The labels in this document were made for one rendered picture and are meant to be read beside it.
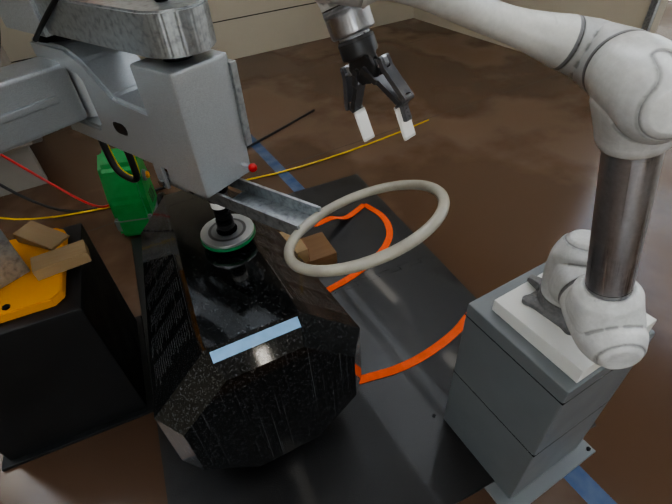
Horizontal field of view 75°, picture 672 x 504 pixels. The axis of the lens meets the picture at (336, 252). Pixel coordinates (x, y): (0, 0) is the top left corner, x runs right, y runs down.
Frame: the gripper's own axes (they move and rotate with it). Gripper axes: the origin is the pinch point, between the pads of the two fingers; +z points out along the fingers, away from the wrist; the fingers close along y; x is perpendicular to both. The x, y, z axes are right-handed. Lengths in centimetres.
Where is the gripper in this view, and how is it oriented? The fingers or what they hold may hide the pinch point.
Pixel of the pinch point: (386, 133)
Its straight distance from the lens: 98.0
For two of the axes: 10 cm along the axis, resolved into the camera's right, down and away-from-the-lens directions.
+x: -7.5, 5.3, -3.8
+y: -5.5, -1.9, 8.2
